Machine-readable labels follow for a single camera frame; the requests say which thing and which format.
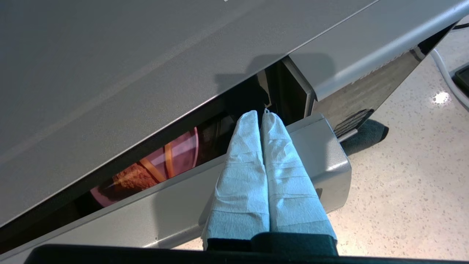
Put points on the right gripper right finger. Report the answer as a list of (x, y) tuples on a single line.
[(289, 190)]

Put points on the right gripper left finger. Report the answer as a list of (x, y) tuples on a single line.
[(242, 183)]

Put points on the purple plate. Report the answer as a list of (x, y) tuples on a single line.
[(185, 150)]

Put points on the silver microwave oven body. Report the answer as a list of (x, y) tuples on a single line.
[(128, 66)]

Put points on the long orange french fry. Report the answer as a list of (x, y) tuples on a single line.
[(152, 169)]

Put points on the brown fried chicken piece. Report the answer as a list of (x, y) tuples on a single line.
[(132, 179)]

